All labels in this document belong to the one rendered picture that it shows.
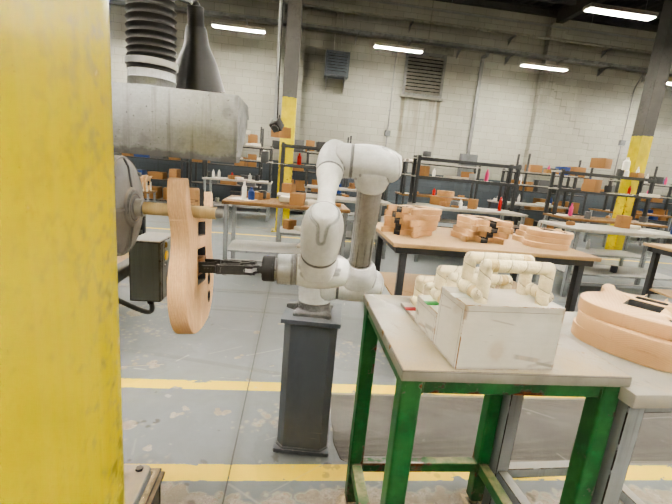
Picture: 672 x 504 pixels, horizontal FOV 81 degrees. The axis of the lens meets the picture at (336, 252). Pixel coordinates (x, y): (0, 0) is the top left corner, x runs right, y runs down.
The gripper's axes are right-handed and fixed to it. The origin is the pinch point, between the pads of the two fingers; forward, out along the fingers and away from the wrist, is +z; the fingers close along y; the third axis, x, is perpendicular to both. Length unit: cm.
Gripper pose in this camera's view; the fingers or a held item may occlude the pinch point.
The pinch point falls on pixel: (203, 265)
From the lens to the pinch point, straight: 117.3
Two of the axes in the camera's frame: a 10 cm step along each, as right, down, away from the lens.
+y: -1.1, -0.9, 9.9
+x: 0.6, -9.9, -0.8
